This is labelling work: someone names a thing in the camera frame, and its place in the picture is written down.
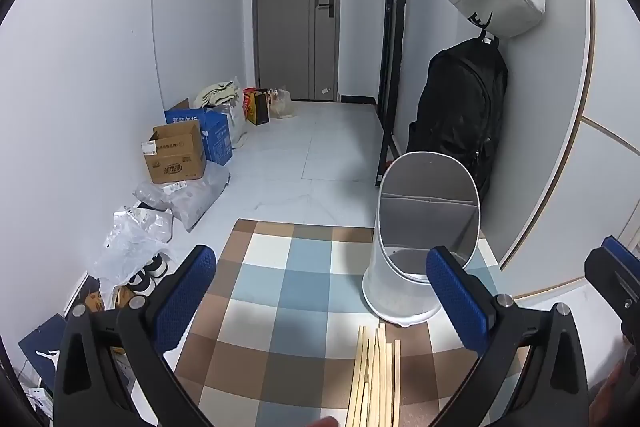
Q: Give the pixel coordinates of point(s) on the white plastic utensil holder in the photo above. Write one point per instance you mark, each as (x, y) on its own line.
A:
(400, 287)

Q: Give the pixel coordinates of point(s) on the white black sneaker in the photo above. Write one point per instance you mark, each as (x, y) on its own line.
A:
(154, 266)
(139, 283)

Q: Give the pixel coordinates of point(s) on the blue cardboard box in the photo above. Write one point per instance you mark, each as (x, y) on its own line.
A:
(217, 137)

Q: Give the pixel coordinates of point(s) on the clear crumpled plastic bag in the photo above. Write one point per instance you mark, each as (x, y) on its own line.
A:
(130, 242)

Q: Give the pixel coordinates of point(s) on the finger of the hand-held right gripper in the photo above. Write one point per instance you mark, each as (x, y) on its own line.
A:
(617, 267)

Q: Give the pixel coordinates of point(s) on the checkered floor mat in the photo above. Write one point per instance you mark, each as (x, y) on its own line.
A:
(300, 287)

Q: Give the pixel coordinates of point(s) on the grey plastic parcel bag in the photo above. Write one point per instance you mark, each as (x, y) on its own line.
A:
(192, 197)

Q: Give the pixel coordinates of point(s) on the black metal frame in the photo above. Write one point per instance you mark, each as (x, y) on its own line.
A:
(392, 57)

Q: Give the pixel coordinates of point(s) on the navy shoe box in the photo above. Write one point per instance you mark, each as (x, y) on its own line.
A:
(42, 352)

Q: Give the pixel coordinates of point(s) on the white plastic bag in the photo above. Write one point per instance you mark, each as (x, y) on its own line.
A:
(235, 117)

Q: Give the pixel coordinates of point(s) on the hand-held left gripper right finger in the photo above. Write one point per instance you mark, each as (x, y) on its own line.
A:
(457, 302)

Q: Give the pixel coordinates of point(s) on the black backpack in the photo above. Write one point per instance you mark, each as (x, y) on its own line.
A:
(460, 117)

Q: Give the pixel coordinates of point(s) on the bundle of wooden chopsticks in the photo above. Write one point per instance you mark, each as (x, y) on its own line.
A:
(375, 382)

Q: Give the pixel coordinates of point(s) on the red yellow paper bag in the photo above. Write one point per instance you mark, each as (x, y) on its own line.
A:
(256, 107)

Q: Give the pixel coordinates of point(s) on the clear plastic food bag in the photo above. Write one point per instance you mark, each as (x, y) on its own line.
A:
(281, 103)

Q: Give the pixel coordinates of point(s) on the person's right forearm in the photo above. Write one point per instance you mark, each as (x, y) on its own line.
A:
(610, 387)

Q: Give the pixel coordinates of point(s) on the grey door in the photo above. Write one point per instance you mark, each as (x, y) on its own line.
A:
(285, 32)

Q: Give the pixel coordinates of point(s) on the brown cardboard box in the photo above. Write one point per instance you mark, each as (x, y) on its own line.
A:
(175, 157)

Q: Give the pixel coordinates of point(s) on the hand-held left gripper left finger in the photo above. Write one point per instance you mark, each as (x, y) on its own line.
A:
(185, 302)

